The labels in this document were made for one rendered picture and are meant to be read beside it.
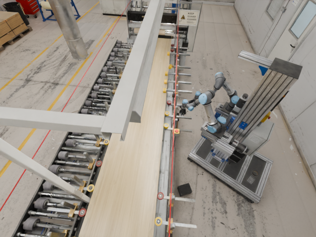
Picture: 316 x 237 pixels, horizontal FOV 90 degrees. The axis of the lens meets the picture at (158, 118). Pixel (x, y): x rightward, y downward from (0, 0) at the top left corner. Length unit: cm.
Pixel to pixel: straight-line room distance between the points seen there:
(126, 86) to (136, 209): 158
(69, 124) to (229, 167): 284
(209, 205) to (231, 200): 38
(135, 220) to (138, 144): 90
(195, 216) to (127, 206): 131
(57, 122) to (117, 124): 20
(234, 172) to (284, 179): 101
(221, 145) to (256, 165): 116
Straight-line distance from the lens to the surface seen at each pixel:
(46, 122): 64
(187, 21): 442
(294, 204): 374
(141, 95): 74
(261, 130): 240
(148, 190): 204
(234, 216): 317
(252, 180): 321
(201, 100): 198
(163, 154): 250
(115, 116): 55
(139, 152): 221
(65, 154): 254
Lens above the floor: 288
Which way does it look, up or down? 52 degrees down
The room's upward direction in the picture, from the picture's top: 2 degrees clockwise
